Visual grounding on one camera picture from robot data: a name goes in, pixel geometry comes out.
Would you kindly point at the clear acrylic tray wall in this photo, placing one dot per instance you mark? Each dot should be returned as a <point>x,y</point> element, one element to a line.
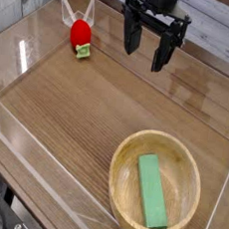
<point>48,189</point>

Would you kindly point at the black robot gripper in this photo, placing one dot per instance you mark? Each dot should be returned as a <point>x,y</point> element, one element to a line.
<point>164,17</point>

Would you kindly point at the black metal table leg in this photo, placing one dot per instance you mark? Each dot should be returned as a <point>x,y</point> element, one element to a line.
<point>10,218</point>

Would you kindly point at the clear acrylic corner bracket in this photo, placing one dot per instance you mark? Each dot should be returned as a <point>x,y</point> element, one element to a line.
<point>70,16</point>

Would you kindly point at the brown wooden bowl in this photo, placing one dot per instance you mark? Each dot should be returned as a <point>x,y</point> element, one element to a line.
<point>180,179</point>

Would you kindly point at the red toy strawberry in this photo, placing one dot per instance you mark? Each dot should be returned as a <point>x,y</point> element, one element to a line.
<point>80,35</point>

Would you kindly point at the green rectangular block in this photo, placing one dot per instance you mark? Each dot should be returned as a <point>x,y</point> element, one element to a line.
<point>152,198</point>

